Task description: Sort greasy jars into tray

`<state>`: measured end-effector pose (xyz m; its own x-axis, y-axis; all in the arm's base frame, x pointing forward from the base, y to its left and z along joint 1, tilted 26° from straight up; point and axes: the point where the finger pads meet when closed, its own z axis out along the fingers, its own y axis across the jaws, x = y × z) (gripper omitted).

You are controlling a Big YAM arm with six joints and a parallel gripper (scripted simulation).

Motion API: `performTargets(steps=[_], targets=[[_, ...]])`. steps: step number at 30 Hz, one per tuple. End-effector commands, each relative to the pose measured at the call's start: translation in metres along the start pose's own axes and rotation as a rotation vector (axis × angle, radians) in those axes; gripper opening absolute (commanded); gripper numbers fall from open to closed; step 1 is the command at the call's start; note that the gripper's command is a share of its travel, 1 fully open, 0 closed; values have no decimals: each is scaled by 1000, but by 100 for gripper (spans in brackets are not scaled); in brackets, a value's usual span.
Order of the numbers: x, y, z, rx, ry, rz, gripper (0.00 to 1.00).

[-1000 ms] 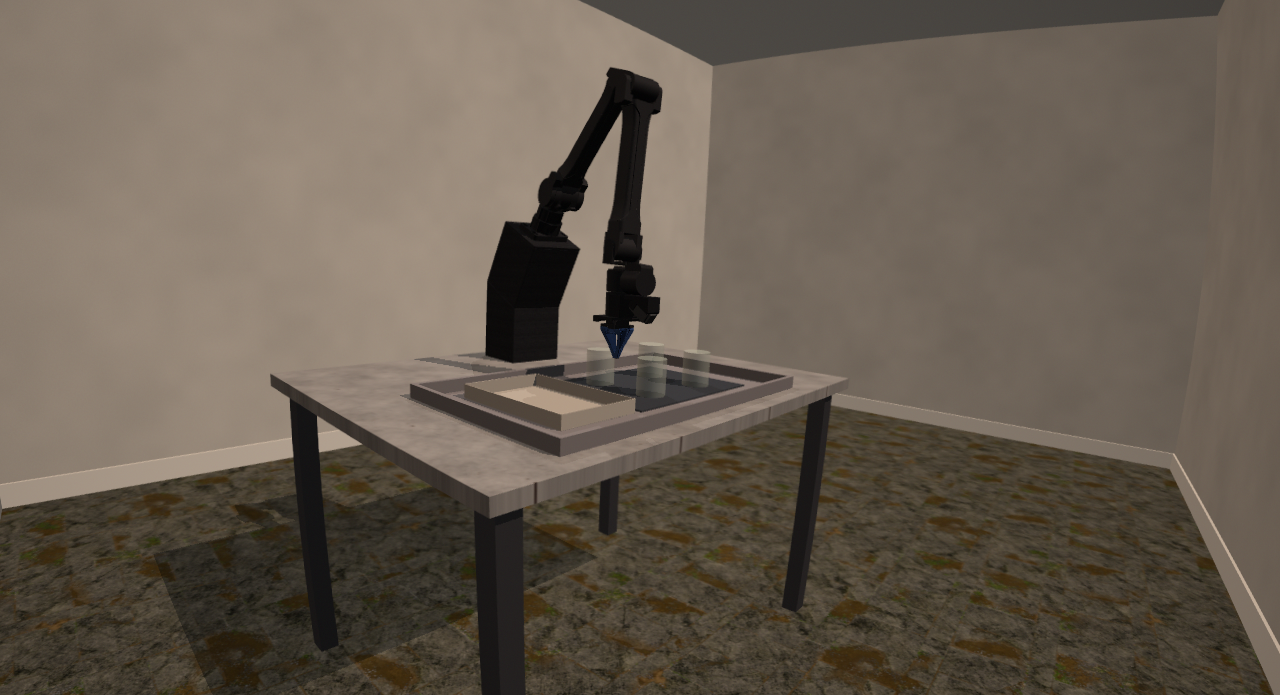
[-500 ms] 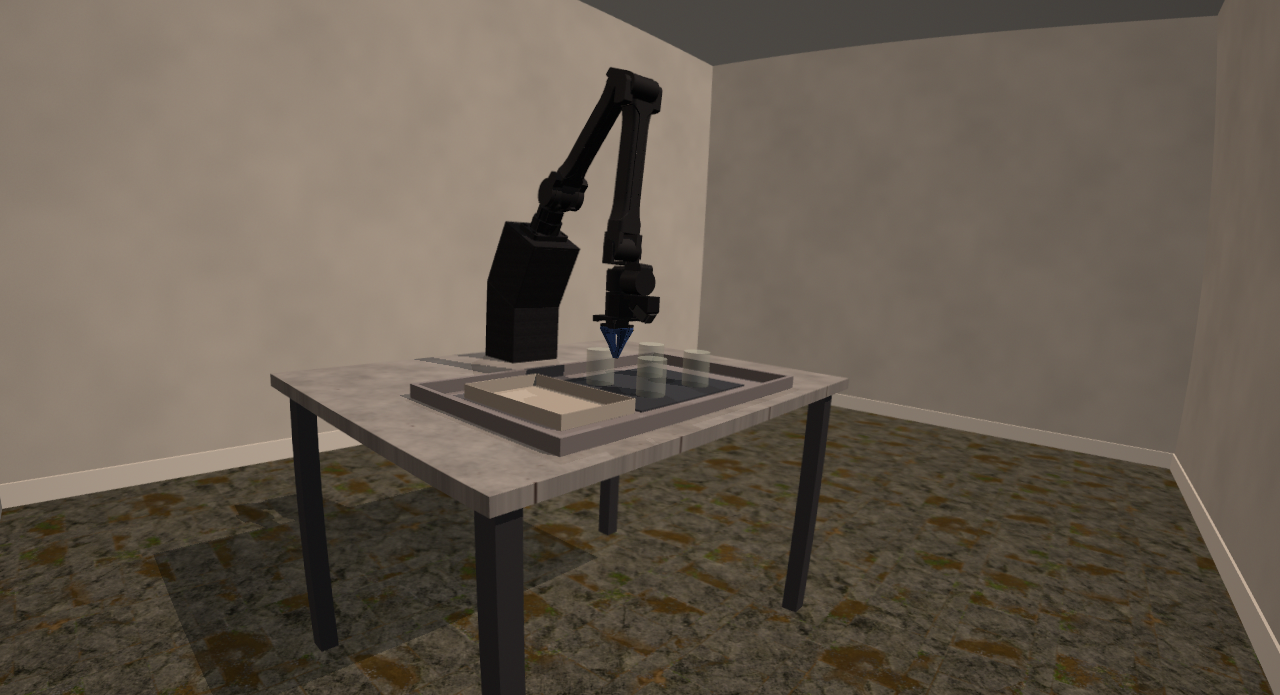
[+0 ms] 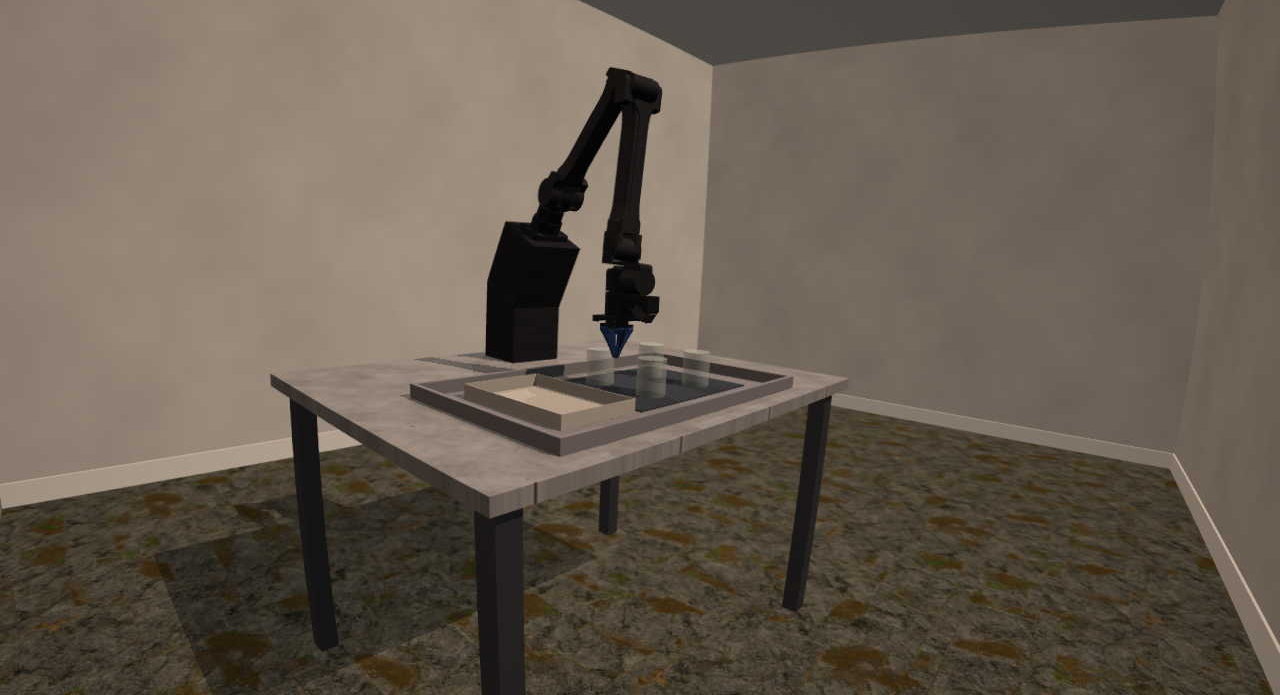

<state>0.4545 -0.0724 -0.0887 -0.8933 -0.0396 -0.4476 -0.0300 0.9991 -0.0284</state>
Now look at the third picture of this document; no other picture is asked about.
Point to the beige shallow tray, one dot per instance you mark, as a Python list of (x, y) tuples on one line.
[(512, 394)]

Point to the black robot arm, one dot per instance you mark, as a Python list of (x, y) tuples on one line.
[(564, 190)]

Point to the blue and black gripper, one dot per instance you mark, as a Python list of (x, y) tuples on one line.
[(616, 325)]

